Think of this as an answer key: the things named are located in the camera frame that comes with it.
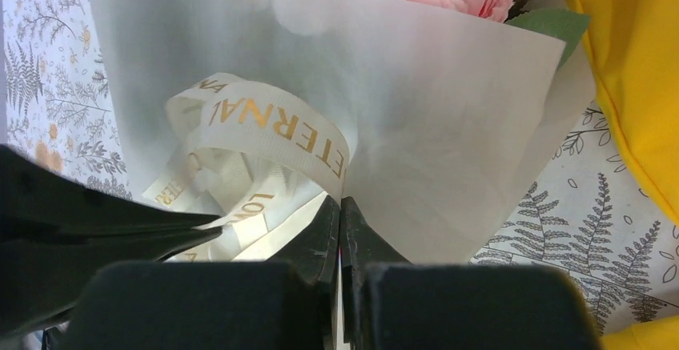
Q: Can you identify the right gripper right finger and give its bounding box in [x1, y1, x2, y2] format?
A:
[339, 197, 408, 287]

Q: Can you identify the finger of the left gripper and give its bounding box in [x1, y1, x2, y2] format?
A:
[1, 227, 222, 337]
[1, 145, 218, 231]

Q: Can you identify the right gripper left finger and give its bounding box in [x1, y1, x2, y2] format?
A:
[267, 195, 340, 287]

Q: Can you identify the cream printed ribbon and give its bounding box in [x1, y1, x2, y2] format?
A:
[143, 73, 352, 261]

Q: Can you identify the white wrapping paper sheet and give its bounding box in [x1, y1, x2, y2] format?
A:
[90, 0, 594, 263]

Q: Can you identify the floral tablecloth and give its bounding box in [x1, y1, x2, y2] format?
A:
[1, 0, 678, 334]

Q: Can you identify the yellow garment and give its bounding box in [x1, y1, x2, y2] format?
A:
[566, 0, 678, 349]

